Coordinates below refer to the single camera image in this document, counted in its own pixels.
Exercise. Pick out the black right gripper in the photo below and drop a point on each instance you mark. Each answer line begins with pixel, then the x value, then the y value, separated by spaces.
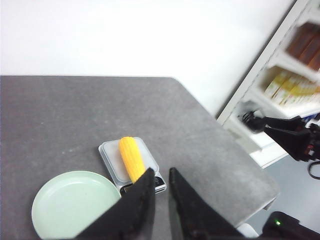
pixel 299 140

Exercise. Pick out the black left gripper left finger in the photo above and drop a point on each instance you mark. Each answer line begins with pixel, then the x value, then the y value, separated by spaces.
pixel 131 218

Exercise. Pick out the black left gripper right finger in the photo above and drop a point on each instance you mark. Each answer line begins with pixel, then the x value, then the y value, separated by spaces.
pixel 191 218

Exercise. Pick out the yellow corn cob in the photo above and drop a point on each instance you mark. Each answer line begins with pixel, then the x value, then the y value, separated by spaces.
pixel 131 157

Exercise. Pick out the yellow boxes on shelf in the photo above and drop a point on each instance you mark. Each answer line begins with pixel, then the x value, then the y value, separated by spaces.
pixel 288 89

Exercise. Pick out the white storage shelf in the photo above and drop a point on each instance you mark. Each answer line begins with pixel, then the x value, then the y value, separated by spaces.
pixel 243 114

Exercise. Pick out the green round plate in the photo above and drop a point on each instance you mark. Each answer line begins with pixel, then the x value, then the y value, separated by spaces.
pixel 68 203

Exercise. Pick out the brown boxes on shelf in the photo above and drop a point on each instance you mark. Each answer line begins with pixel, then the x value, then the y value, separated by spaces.
pixel 305 45

